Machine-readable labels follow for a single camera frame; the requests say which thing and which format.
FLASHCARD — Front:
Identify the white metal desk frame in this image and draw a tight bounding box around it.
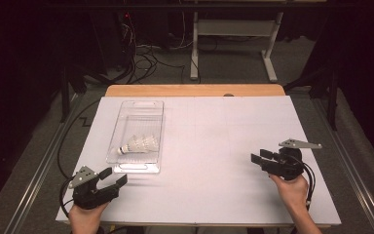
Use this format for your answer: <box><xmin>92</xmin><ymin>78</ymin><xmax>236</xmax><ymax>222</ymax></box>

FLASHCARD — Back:
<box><xmin>189</xmin><ymin>11</ymin><xmax>285</xmax><ymax>84</ymax></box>

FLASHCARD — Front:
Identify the metal floor rail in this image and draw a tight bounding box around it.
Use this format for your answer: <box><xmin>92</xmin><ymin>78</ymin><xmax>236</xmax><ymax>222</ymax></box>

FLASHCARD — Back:
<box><xmin>310</xmin><ymin>97</ymin><xmax>374</xmax><ymax>234</ymax></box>
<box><xmin>3</xmin><ymin>94</ymin><xmax>86</xmax><ymax>234</ymax></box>

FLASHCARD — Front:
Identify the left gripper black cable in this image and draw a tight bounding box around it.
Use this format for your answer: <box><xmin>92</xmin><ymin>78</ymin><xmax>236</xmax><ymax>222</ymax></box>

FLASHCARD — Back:
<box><xmin>56</xmin><ymin>98</ymin><xmax>101</xmax><ymax>217</ymax></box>

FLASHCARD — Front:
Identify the person's right hand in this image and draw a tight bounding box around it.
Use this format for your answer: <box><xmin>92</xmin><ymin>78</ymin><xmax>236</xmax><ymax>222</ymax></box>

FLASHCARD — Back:
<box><xmin>268</xmin><ymin>174</ymin><xmax>310</xmax><ymax>209</ymax></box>

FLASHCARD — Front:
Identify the wooden table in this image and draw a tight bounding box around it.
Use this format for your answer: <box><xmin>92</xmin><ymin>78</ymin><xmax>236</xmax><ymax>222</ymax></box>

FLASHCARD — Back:
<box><xmin>62</xmin><ymin>84</ymin><xmax>333</xmax><ymax>228</ymax></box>

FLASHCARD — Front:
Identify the person's left hand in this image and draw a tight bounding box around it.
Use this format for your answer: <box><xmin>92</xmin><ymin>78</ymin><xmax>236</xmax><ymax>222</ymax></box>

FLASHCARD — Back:
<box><xmin>67</xmin><ymin>202</ymin><xmax>110</xmax><ymax>234</ymax></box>

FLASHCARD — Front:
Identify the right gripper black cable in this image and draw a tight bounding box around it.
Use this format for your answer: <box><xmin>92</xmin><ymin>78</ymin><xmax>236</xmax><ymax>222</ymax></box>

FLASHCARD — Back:
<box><xmin>300</xmin><ymin>160</ymin><xmax>317</xmax><ymax>211</ymax></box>

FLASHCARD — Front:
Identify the tangle of floor cables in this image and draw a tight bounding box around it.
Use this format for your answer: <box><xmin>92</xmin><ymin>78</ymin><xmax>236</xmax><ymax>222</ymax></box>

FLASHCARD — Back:
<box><xmin>120</xmin><ymin>13</ymin><xmax>203</xmax><ymax>86</ymax></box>

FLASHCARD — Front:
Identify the black metal stand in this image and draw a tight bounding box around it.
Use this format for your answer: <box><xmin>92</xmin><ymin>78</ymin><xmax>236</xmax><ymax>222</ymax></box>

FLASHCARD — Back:
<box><xmin>59</xmin><ymin>62</ymin><xmax>89</xmax><ymax>124</ymax></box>
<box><xmin>283</xmin><ymin>64</ymin><xmax>340</xmax><ymax>132</ymax></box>

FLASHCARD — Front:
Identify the dark electronics rack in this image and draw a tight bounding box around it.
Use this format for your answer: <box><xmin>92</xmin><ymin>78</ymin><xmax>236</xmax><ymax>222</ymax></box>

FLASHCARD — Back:
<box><xmin>92</xmin><ymin>11</ymin><xmax>137</xmax><ymax>71</ymax></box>

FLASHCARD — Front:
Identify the clear plastic container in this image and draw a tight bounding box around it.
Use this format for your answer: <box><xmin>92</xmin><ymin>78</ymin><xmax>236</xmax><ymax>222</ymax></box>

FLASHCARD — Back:
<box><xmin>105</xmin><ymin>99</ymin><xmax>166</xmax><ymax>175</ymax></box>

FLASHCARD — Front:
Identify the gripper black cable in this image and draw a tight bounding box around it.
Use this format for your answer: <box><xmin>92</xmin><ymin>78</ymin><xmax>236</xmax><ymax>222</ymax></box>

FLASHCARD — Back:
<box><xmin>56</xmin><ymin>98</ymin><xmax>101</xmax><ymax>217</ymax></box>
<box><xmin>300</xmin><ymin>160</ymin><xmax>317</xmax><ymax>211</ymax></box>

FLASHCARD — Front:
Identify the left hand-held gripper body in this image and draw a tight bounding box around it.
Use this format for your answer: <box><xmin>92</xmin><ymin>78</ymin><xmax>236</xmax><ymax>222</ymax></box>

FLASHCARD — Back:
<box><xmin>67</xmin><ymin>165</ymin><xmax>121</xmax><ymax>210</ymax></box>

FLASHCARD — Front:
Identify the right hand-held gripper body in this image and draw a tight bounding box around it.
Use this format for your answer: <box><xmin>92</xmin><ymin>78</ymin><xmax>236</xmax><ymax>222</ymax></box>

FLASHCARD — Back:
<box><xmin>261</xmin><ymin>138</ymin><xmax>323</xmax><ymax>181</ymax></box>

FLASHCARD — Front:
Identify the white table cover board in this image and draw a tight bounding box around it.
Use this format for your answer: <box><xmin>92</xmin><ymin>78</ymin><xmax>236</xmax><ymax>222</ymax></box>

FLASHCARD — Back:
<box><xmin>56</xmin><ymin>96</ymin><xmax>342</xmax><ymax>226</ymax></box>

